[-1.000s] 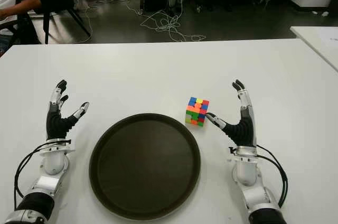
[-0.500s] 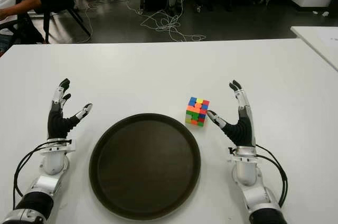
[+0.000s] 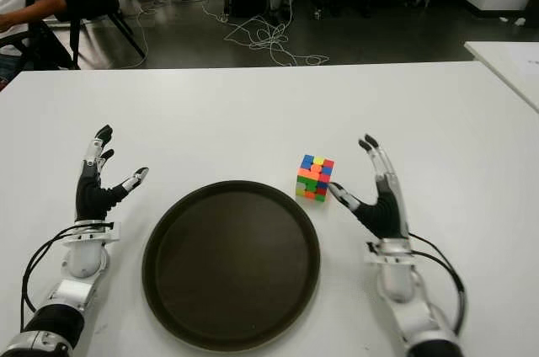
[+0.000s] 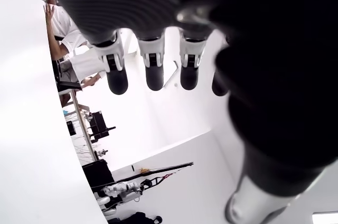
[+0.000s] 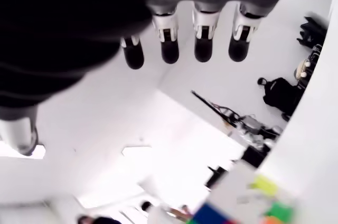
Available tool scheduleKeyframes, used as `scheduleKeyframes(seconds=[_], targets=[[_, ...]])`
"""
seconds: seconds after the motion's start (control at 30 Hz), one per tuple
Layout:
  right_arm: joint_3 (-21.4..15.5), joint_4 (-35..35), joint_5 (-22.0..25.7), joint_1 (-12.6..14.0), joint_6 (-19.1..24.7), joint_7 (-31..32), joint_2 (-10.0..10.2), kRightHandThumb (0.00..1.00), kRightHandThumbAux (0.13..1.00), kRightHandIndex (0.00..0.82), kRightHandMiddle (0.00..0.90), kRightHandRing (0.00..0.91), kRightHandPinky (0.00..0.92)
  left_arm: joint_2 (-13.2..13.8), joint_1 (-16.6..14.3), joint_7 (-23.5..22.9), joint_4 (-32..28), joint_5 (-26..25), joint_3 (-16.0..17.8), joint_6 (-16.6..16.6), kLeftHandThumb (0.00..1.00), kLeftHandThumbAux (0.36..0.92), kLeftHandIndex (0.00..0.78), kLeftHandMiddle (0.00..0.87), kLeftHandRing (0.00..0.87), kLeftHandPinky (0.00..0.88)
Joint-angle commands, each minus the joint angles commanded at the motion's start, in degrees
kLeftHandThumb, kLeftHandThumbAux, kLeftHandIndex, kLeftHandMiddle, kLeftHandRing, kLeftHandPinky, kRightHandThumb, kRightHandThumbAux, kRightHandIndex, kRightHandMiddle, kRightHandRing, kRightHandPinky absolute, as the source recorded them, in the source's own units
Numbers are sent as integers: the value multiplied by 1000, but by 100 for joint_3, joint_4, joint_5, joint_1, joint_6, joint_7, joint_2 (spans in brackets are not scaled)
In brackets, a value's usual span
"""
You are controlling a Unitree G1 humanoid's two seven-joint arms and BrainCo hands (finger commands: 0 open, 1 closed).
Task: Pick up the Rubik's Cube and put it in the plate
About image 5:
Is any black equipment box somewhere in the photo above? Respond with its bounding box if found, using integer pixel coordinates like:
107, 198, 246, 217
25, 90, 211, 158
241, 146, 271, 168

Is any black monitor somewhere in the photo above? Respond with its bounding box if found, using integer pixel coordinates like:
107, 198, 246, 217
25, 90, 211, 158
205, 165, 230, 190

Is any white humanoid robot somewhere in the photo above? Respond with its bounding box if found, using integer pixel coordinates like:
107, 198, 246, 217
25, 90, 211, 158
229, 114, 285, 147

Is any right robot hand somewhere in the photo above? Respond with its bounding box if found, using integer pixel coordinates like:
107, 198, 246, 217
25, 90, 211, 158
0, 0, 301, 156

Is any multicoloured Rubik's cube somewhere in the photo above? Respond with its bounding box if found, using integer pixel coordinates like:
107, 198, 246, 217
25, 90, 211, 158
184, 173, 301, 224

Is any black backpack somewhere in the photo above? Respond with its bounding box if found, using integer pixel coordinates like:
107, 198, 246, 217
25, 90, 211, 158
257, 77, 302, 116

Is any black angular equipment piece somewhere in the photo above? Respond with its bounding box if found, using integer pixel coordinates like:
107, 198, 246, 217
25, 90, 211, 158
297, 16, 330, 48

